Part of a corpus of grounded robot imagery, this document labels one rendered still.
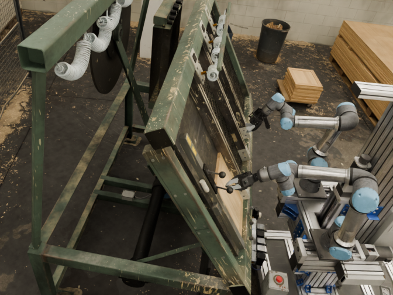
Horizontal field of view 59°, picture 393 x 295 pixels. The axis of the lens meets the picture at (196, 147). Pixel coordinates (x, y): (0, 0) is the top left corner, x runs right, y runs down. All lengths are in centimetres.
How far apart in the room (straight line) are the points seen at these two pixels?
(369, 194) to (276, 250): 160
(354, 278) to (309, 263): 28
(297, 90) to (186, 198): 394
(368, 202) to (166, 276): 124
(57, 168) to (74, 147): 38
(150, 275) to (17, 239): 158
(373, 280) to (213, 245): 110
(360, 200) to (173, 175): 92
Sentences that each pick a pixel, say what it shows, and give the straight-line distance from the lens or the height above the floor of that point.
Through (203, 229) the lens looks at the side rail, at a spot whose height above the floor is 135.
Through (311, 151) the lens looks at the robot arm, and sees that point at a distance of 268.
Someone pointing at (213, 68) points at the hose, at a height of 190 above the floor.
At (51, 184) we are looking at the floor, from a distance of 389.
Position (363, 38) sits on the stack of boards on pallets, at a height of 78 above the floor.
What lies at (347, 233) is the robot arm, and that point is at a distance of 210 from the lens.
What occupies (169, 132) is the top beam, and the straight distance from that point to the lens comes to 142.
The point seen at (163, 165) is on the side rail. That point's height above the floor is 174.
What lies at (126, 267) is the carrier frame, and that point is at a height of 79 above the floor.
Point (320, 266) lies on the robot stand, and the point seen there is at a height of 88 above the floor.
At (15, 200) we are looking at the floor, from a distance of 383.
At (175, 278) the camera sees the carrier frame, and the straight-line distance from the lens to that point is 231.
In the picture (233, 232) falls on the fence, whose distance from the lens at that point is 224.
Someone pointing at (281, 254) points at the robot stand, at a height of 21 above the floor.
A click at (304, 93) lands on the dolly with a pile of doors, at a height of 27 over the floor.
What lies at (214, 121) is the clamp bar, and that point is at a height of 154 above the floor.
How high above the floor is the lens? 282
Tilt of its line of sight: 41 degrees down
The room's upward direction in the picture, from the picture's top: 11 degrees clockwise
